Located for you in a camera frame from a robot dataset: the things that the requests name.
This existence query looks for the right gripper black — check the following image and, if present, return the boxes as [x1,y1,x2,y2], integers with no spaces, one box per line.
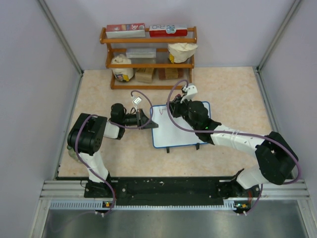
[167,95,199,131]

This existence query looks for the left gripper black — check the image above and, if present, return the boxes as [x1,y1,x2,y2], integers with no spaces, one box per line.
[121,108,158,129]

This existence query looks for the blue framed whiteboard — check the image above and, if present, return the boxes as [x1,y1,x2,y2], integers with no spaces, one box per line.
[152,105,205,151]

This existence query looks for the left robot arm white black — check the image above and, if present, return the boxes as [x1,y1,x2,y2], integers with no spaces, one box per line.
[67,103,159,198]

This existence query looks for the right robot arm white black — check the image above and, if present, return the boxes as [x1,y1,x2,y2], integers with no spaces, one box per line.
[167,95,299,196]

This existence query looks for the reddish brown block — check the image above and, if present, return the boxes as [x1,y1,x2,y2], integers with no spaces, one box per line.
[158,68,184,80]

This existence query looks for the tan brown block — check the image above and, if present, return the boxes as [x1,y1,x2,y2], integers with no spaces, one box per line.
[135,68,155,83]

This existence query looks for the wooden three-tier shelf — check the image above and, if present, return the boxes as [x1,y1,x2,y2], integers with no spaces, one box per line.
[100,26,197,90]

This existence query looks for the cream paper bag upper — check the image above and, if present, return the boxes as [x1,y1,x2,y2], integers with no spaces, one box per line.
[167,43,198,63]

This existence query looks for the white flour bag lower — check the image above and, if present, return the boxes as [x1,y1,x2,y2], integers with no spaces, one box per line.
[111,54,134,82]

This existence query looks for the red white box right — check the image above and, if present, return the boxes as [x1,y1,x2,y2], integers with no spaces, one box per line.
[149,24,188,37]

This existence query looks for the red white box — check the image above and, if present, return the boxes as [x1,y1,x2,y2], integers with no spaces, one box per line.
[149,24,188,37]
[106,23,146,39]

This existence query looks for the clear glass bottle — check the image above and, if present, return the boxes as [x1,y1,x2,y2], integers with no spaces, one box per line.
[66,145,82,163]

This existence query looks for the red white box left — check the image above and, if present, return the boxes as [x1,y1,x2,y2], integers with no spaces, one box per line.
[106,23,146,39]

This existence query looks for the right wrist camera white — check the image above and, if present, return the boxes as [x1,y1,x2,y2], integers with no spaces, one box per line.
[181,83,198,103]

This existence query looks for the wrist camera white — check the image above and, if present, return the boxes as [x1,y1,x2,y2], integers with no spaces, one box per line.
[132,96,142,108]
[181,83,198,103]

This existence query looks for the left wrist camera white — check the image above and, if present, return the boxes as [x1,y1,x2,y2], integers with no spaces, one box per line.
[132,96,142,108]

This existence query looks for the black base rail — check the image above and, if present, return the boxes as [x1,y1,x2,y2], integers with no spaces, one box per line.
[84,177,252,206]

